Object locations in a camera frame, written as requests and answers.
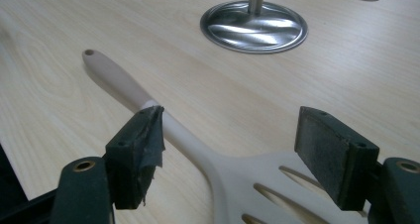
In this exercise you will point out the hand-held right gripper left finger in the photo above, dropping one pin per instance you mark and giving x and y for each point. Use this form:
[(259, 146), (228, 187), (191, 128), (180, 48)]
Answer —
[(132, 161)]

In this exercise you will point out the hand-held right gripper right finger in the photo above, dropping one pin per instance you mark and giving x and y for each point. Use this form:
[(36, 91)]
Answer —
[(340, 161)]

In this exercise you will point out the white slotted spatula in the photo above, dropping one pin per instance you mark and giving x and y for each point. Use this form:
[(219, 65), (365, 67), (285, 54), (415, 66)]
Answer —
[(231, 181)]

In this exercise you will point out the round metal stand base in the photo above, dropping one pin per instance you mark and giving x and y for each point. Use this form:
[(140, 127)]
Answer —
[(254, 27)]

